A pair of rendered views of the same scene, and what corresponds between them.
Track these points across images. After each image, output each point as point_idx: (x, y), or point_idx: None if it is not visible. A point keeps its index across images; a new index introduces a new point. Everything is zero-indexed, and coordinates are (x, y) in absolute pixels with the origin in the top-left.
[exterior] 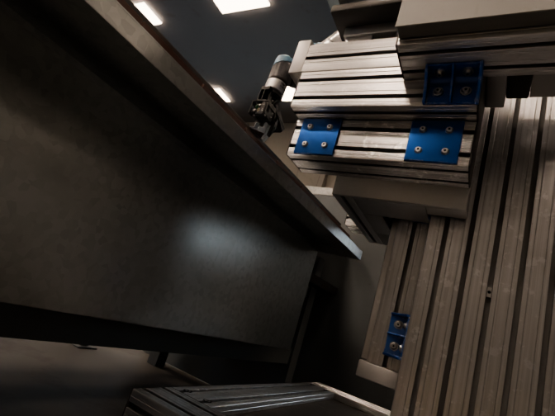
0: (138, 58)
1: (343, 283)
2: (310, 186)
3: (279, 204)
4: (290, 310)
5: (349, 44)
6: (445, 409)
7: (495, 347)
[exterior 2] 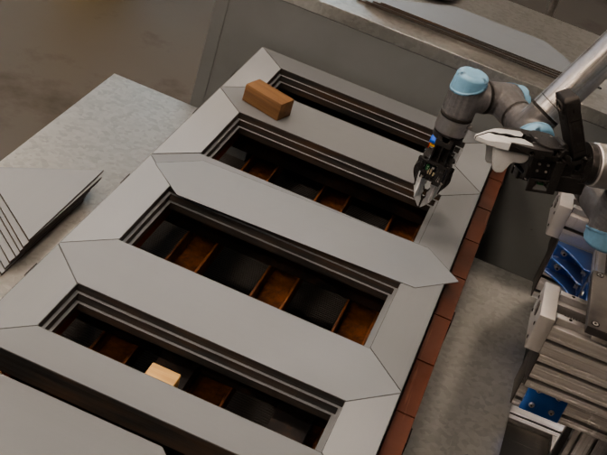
0: None
1: (492, 220)
2: (449, 53)
3: (471, 347)
4: None
5: (595, 348)
6: None
7: None
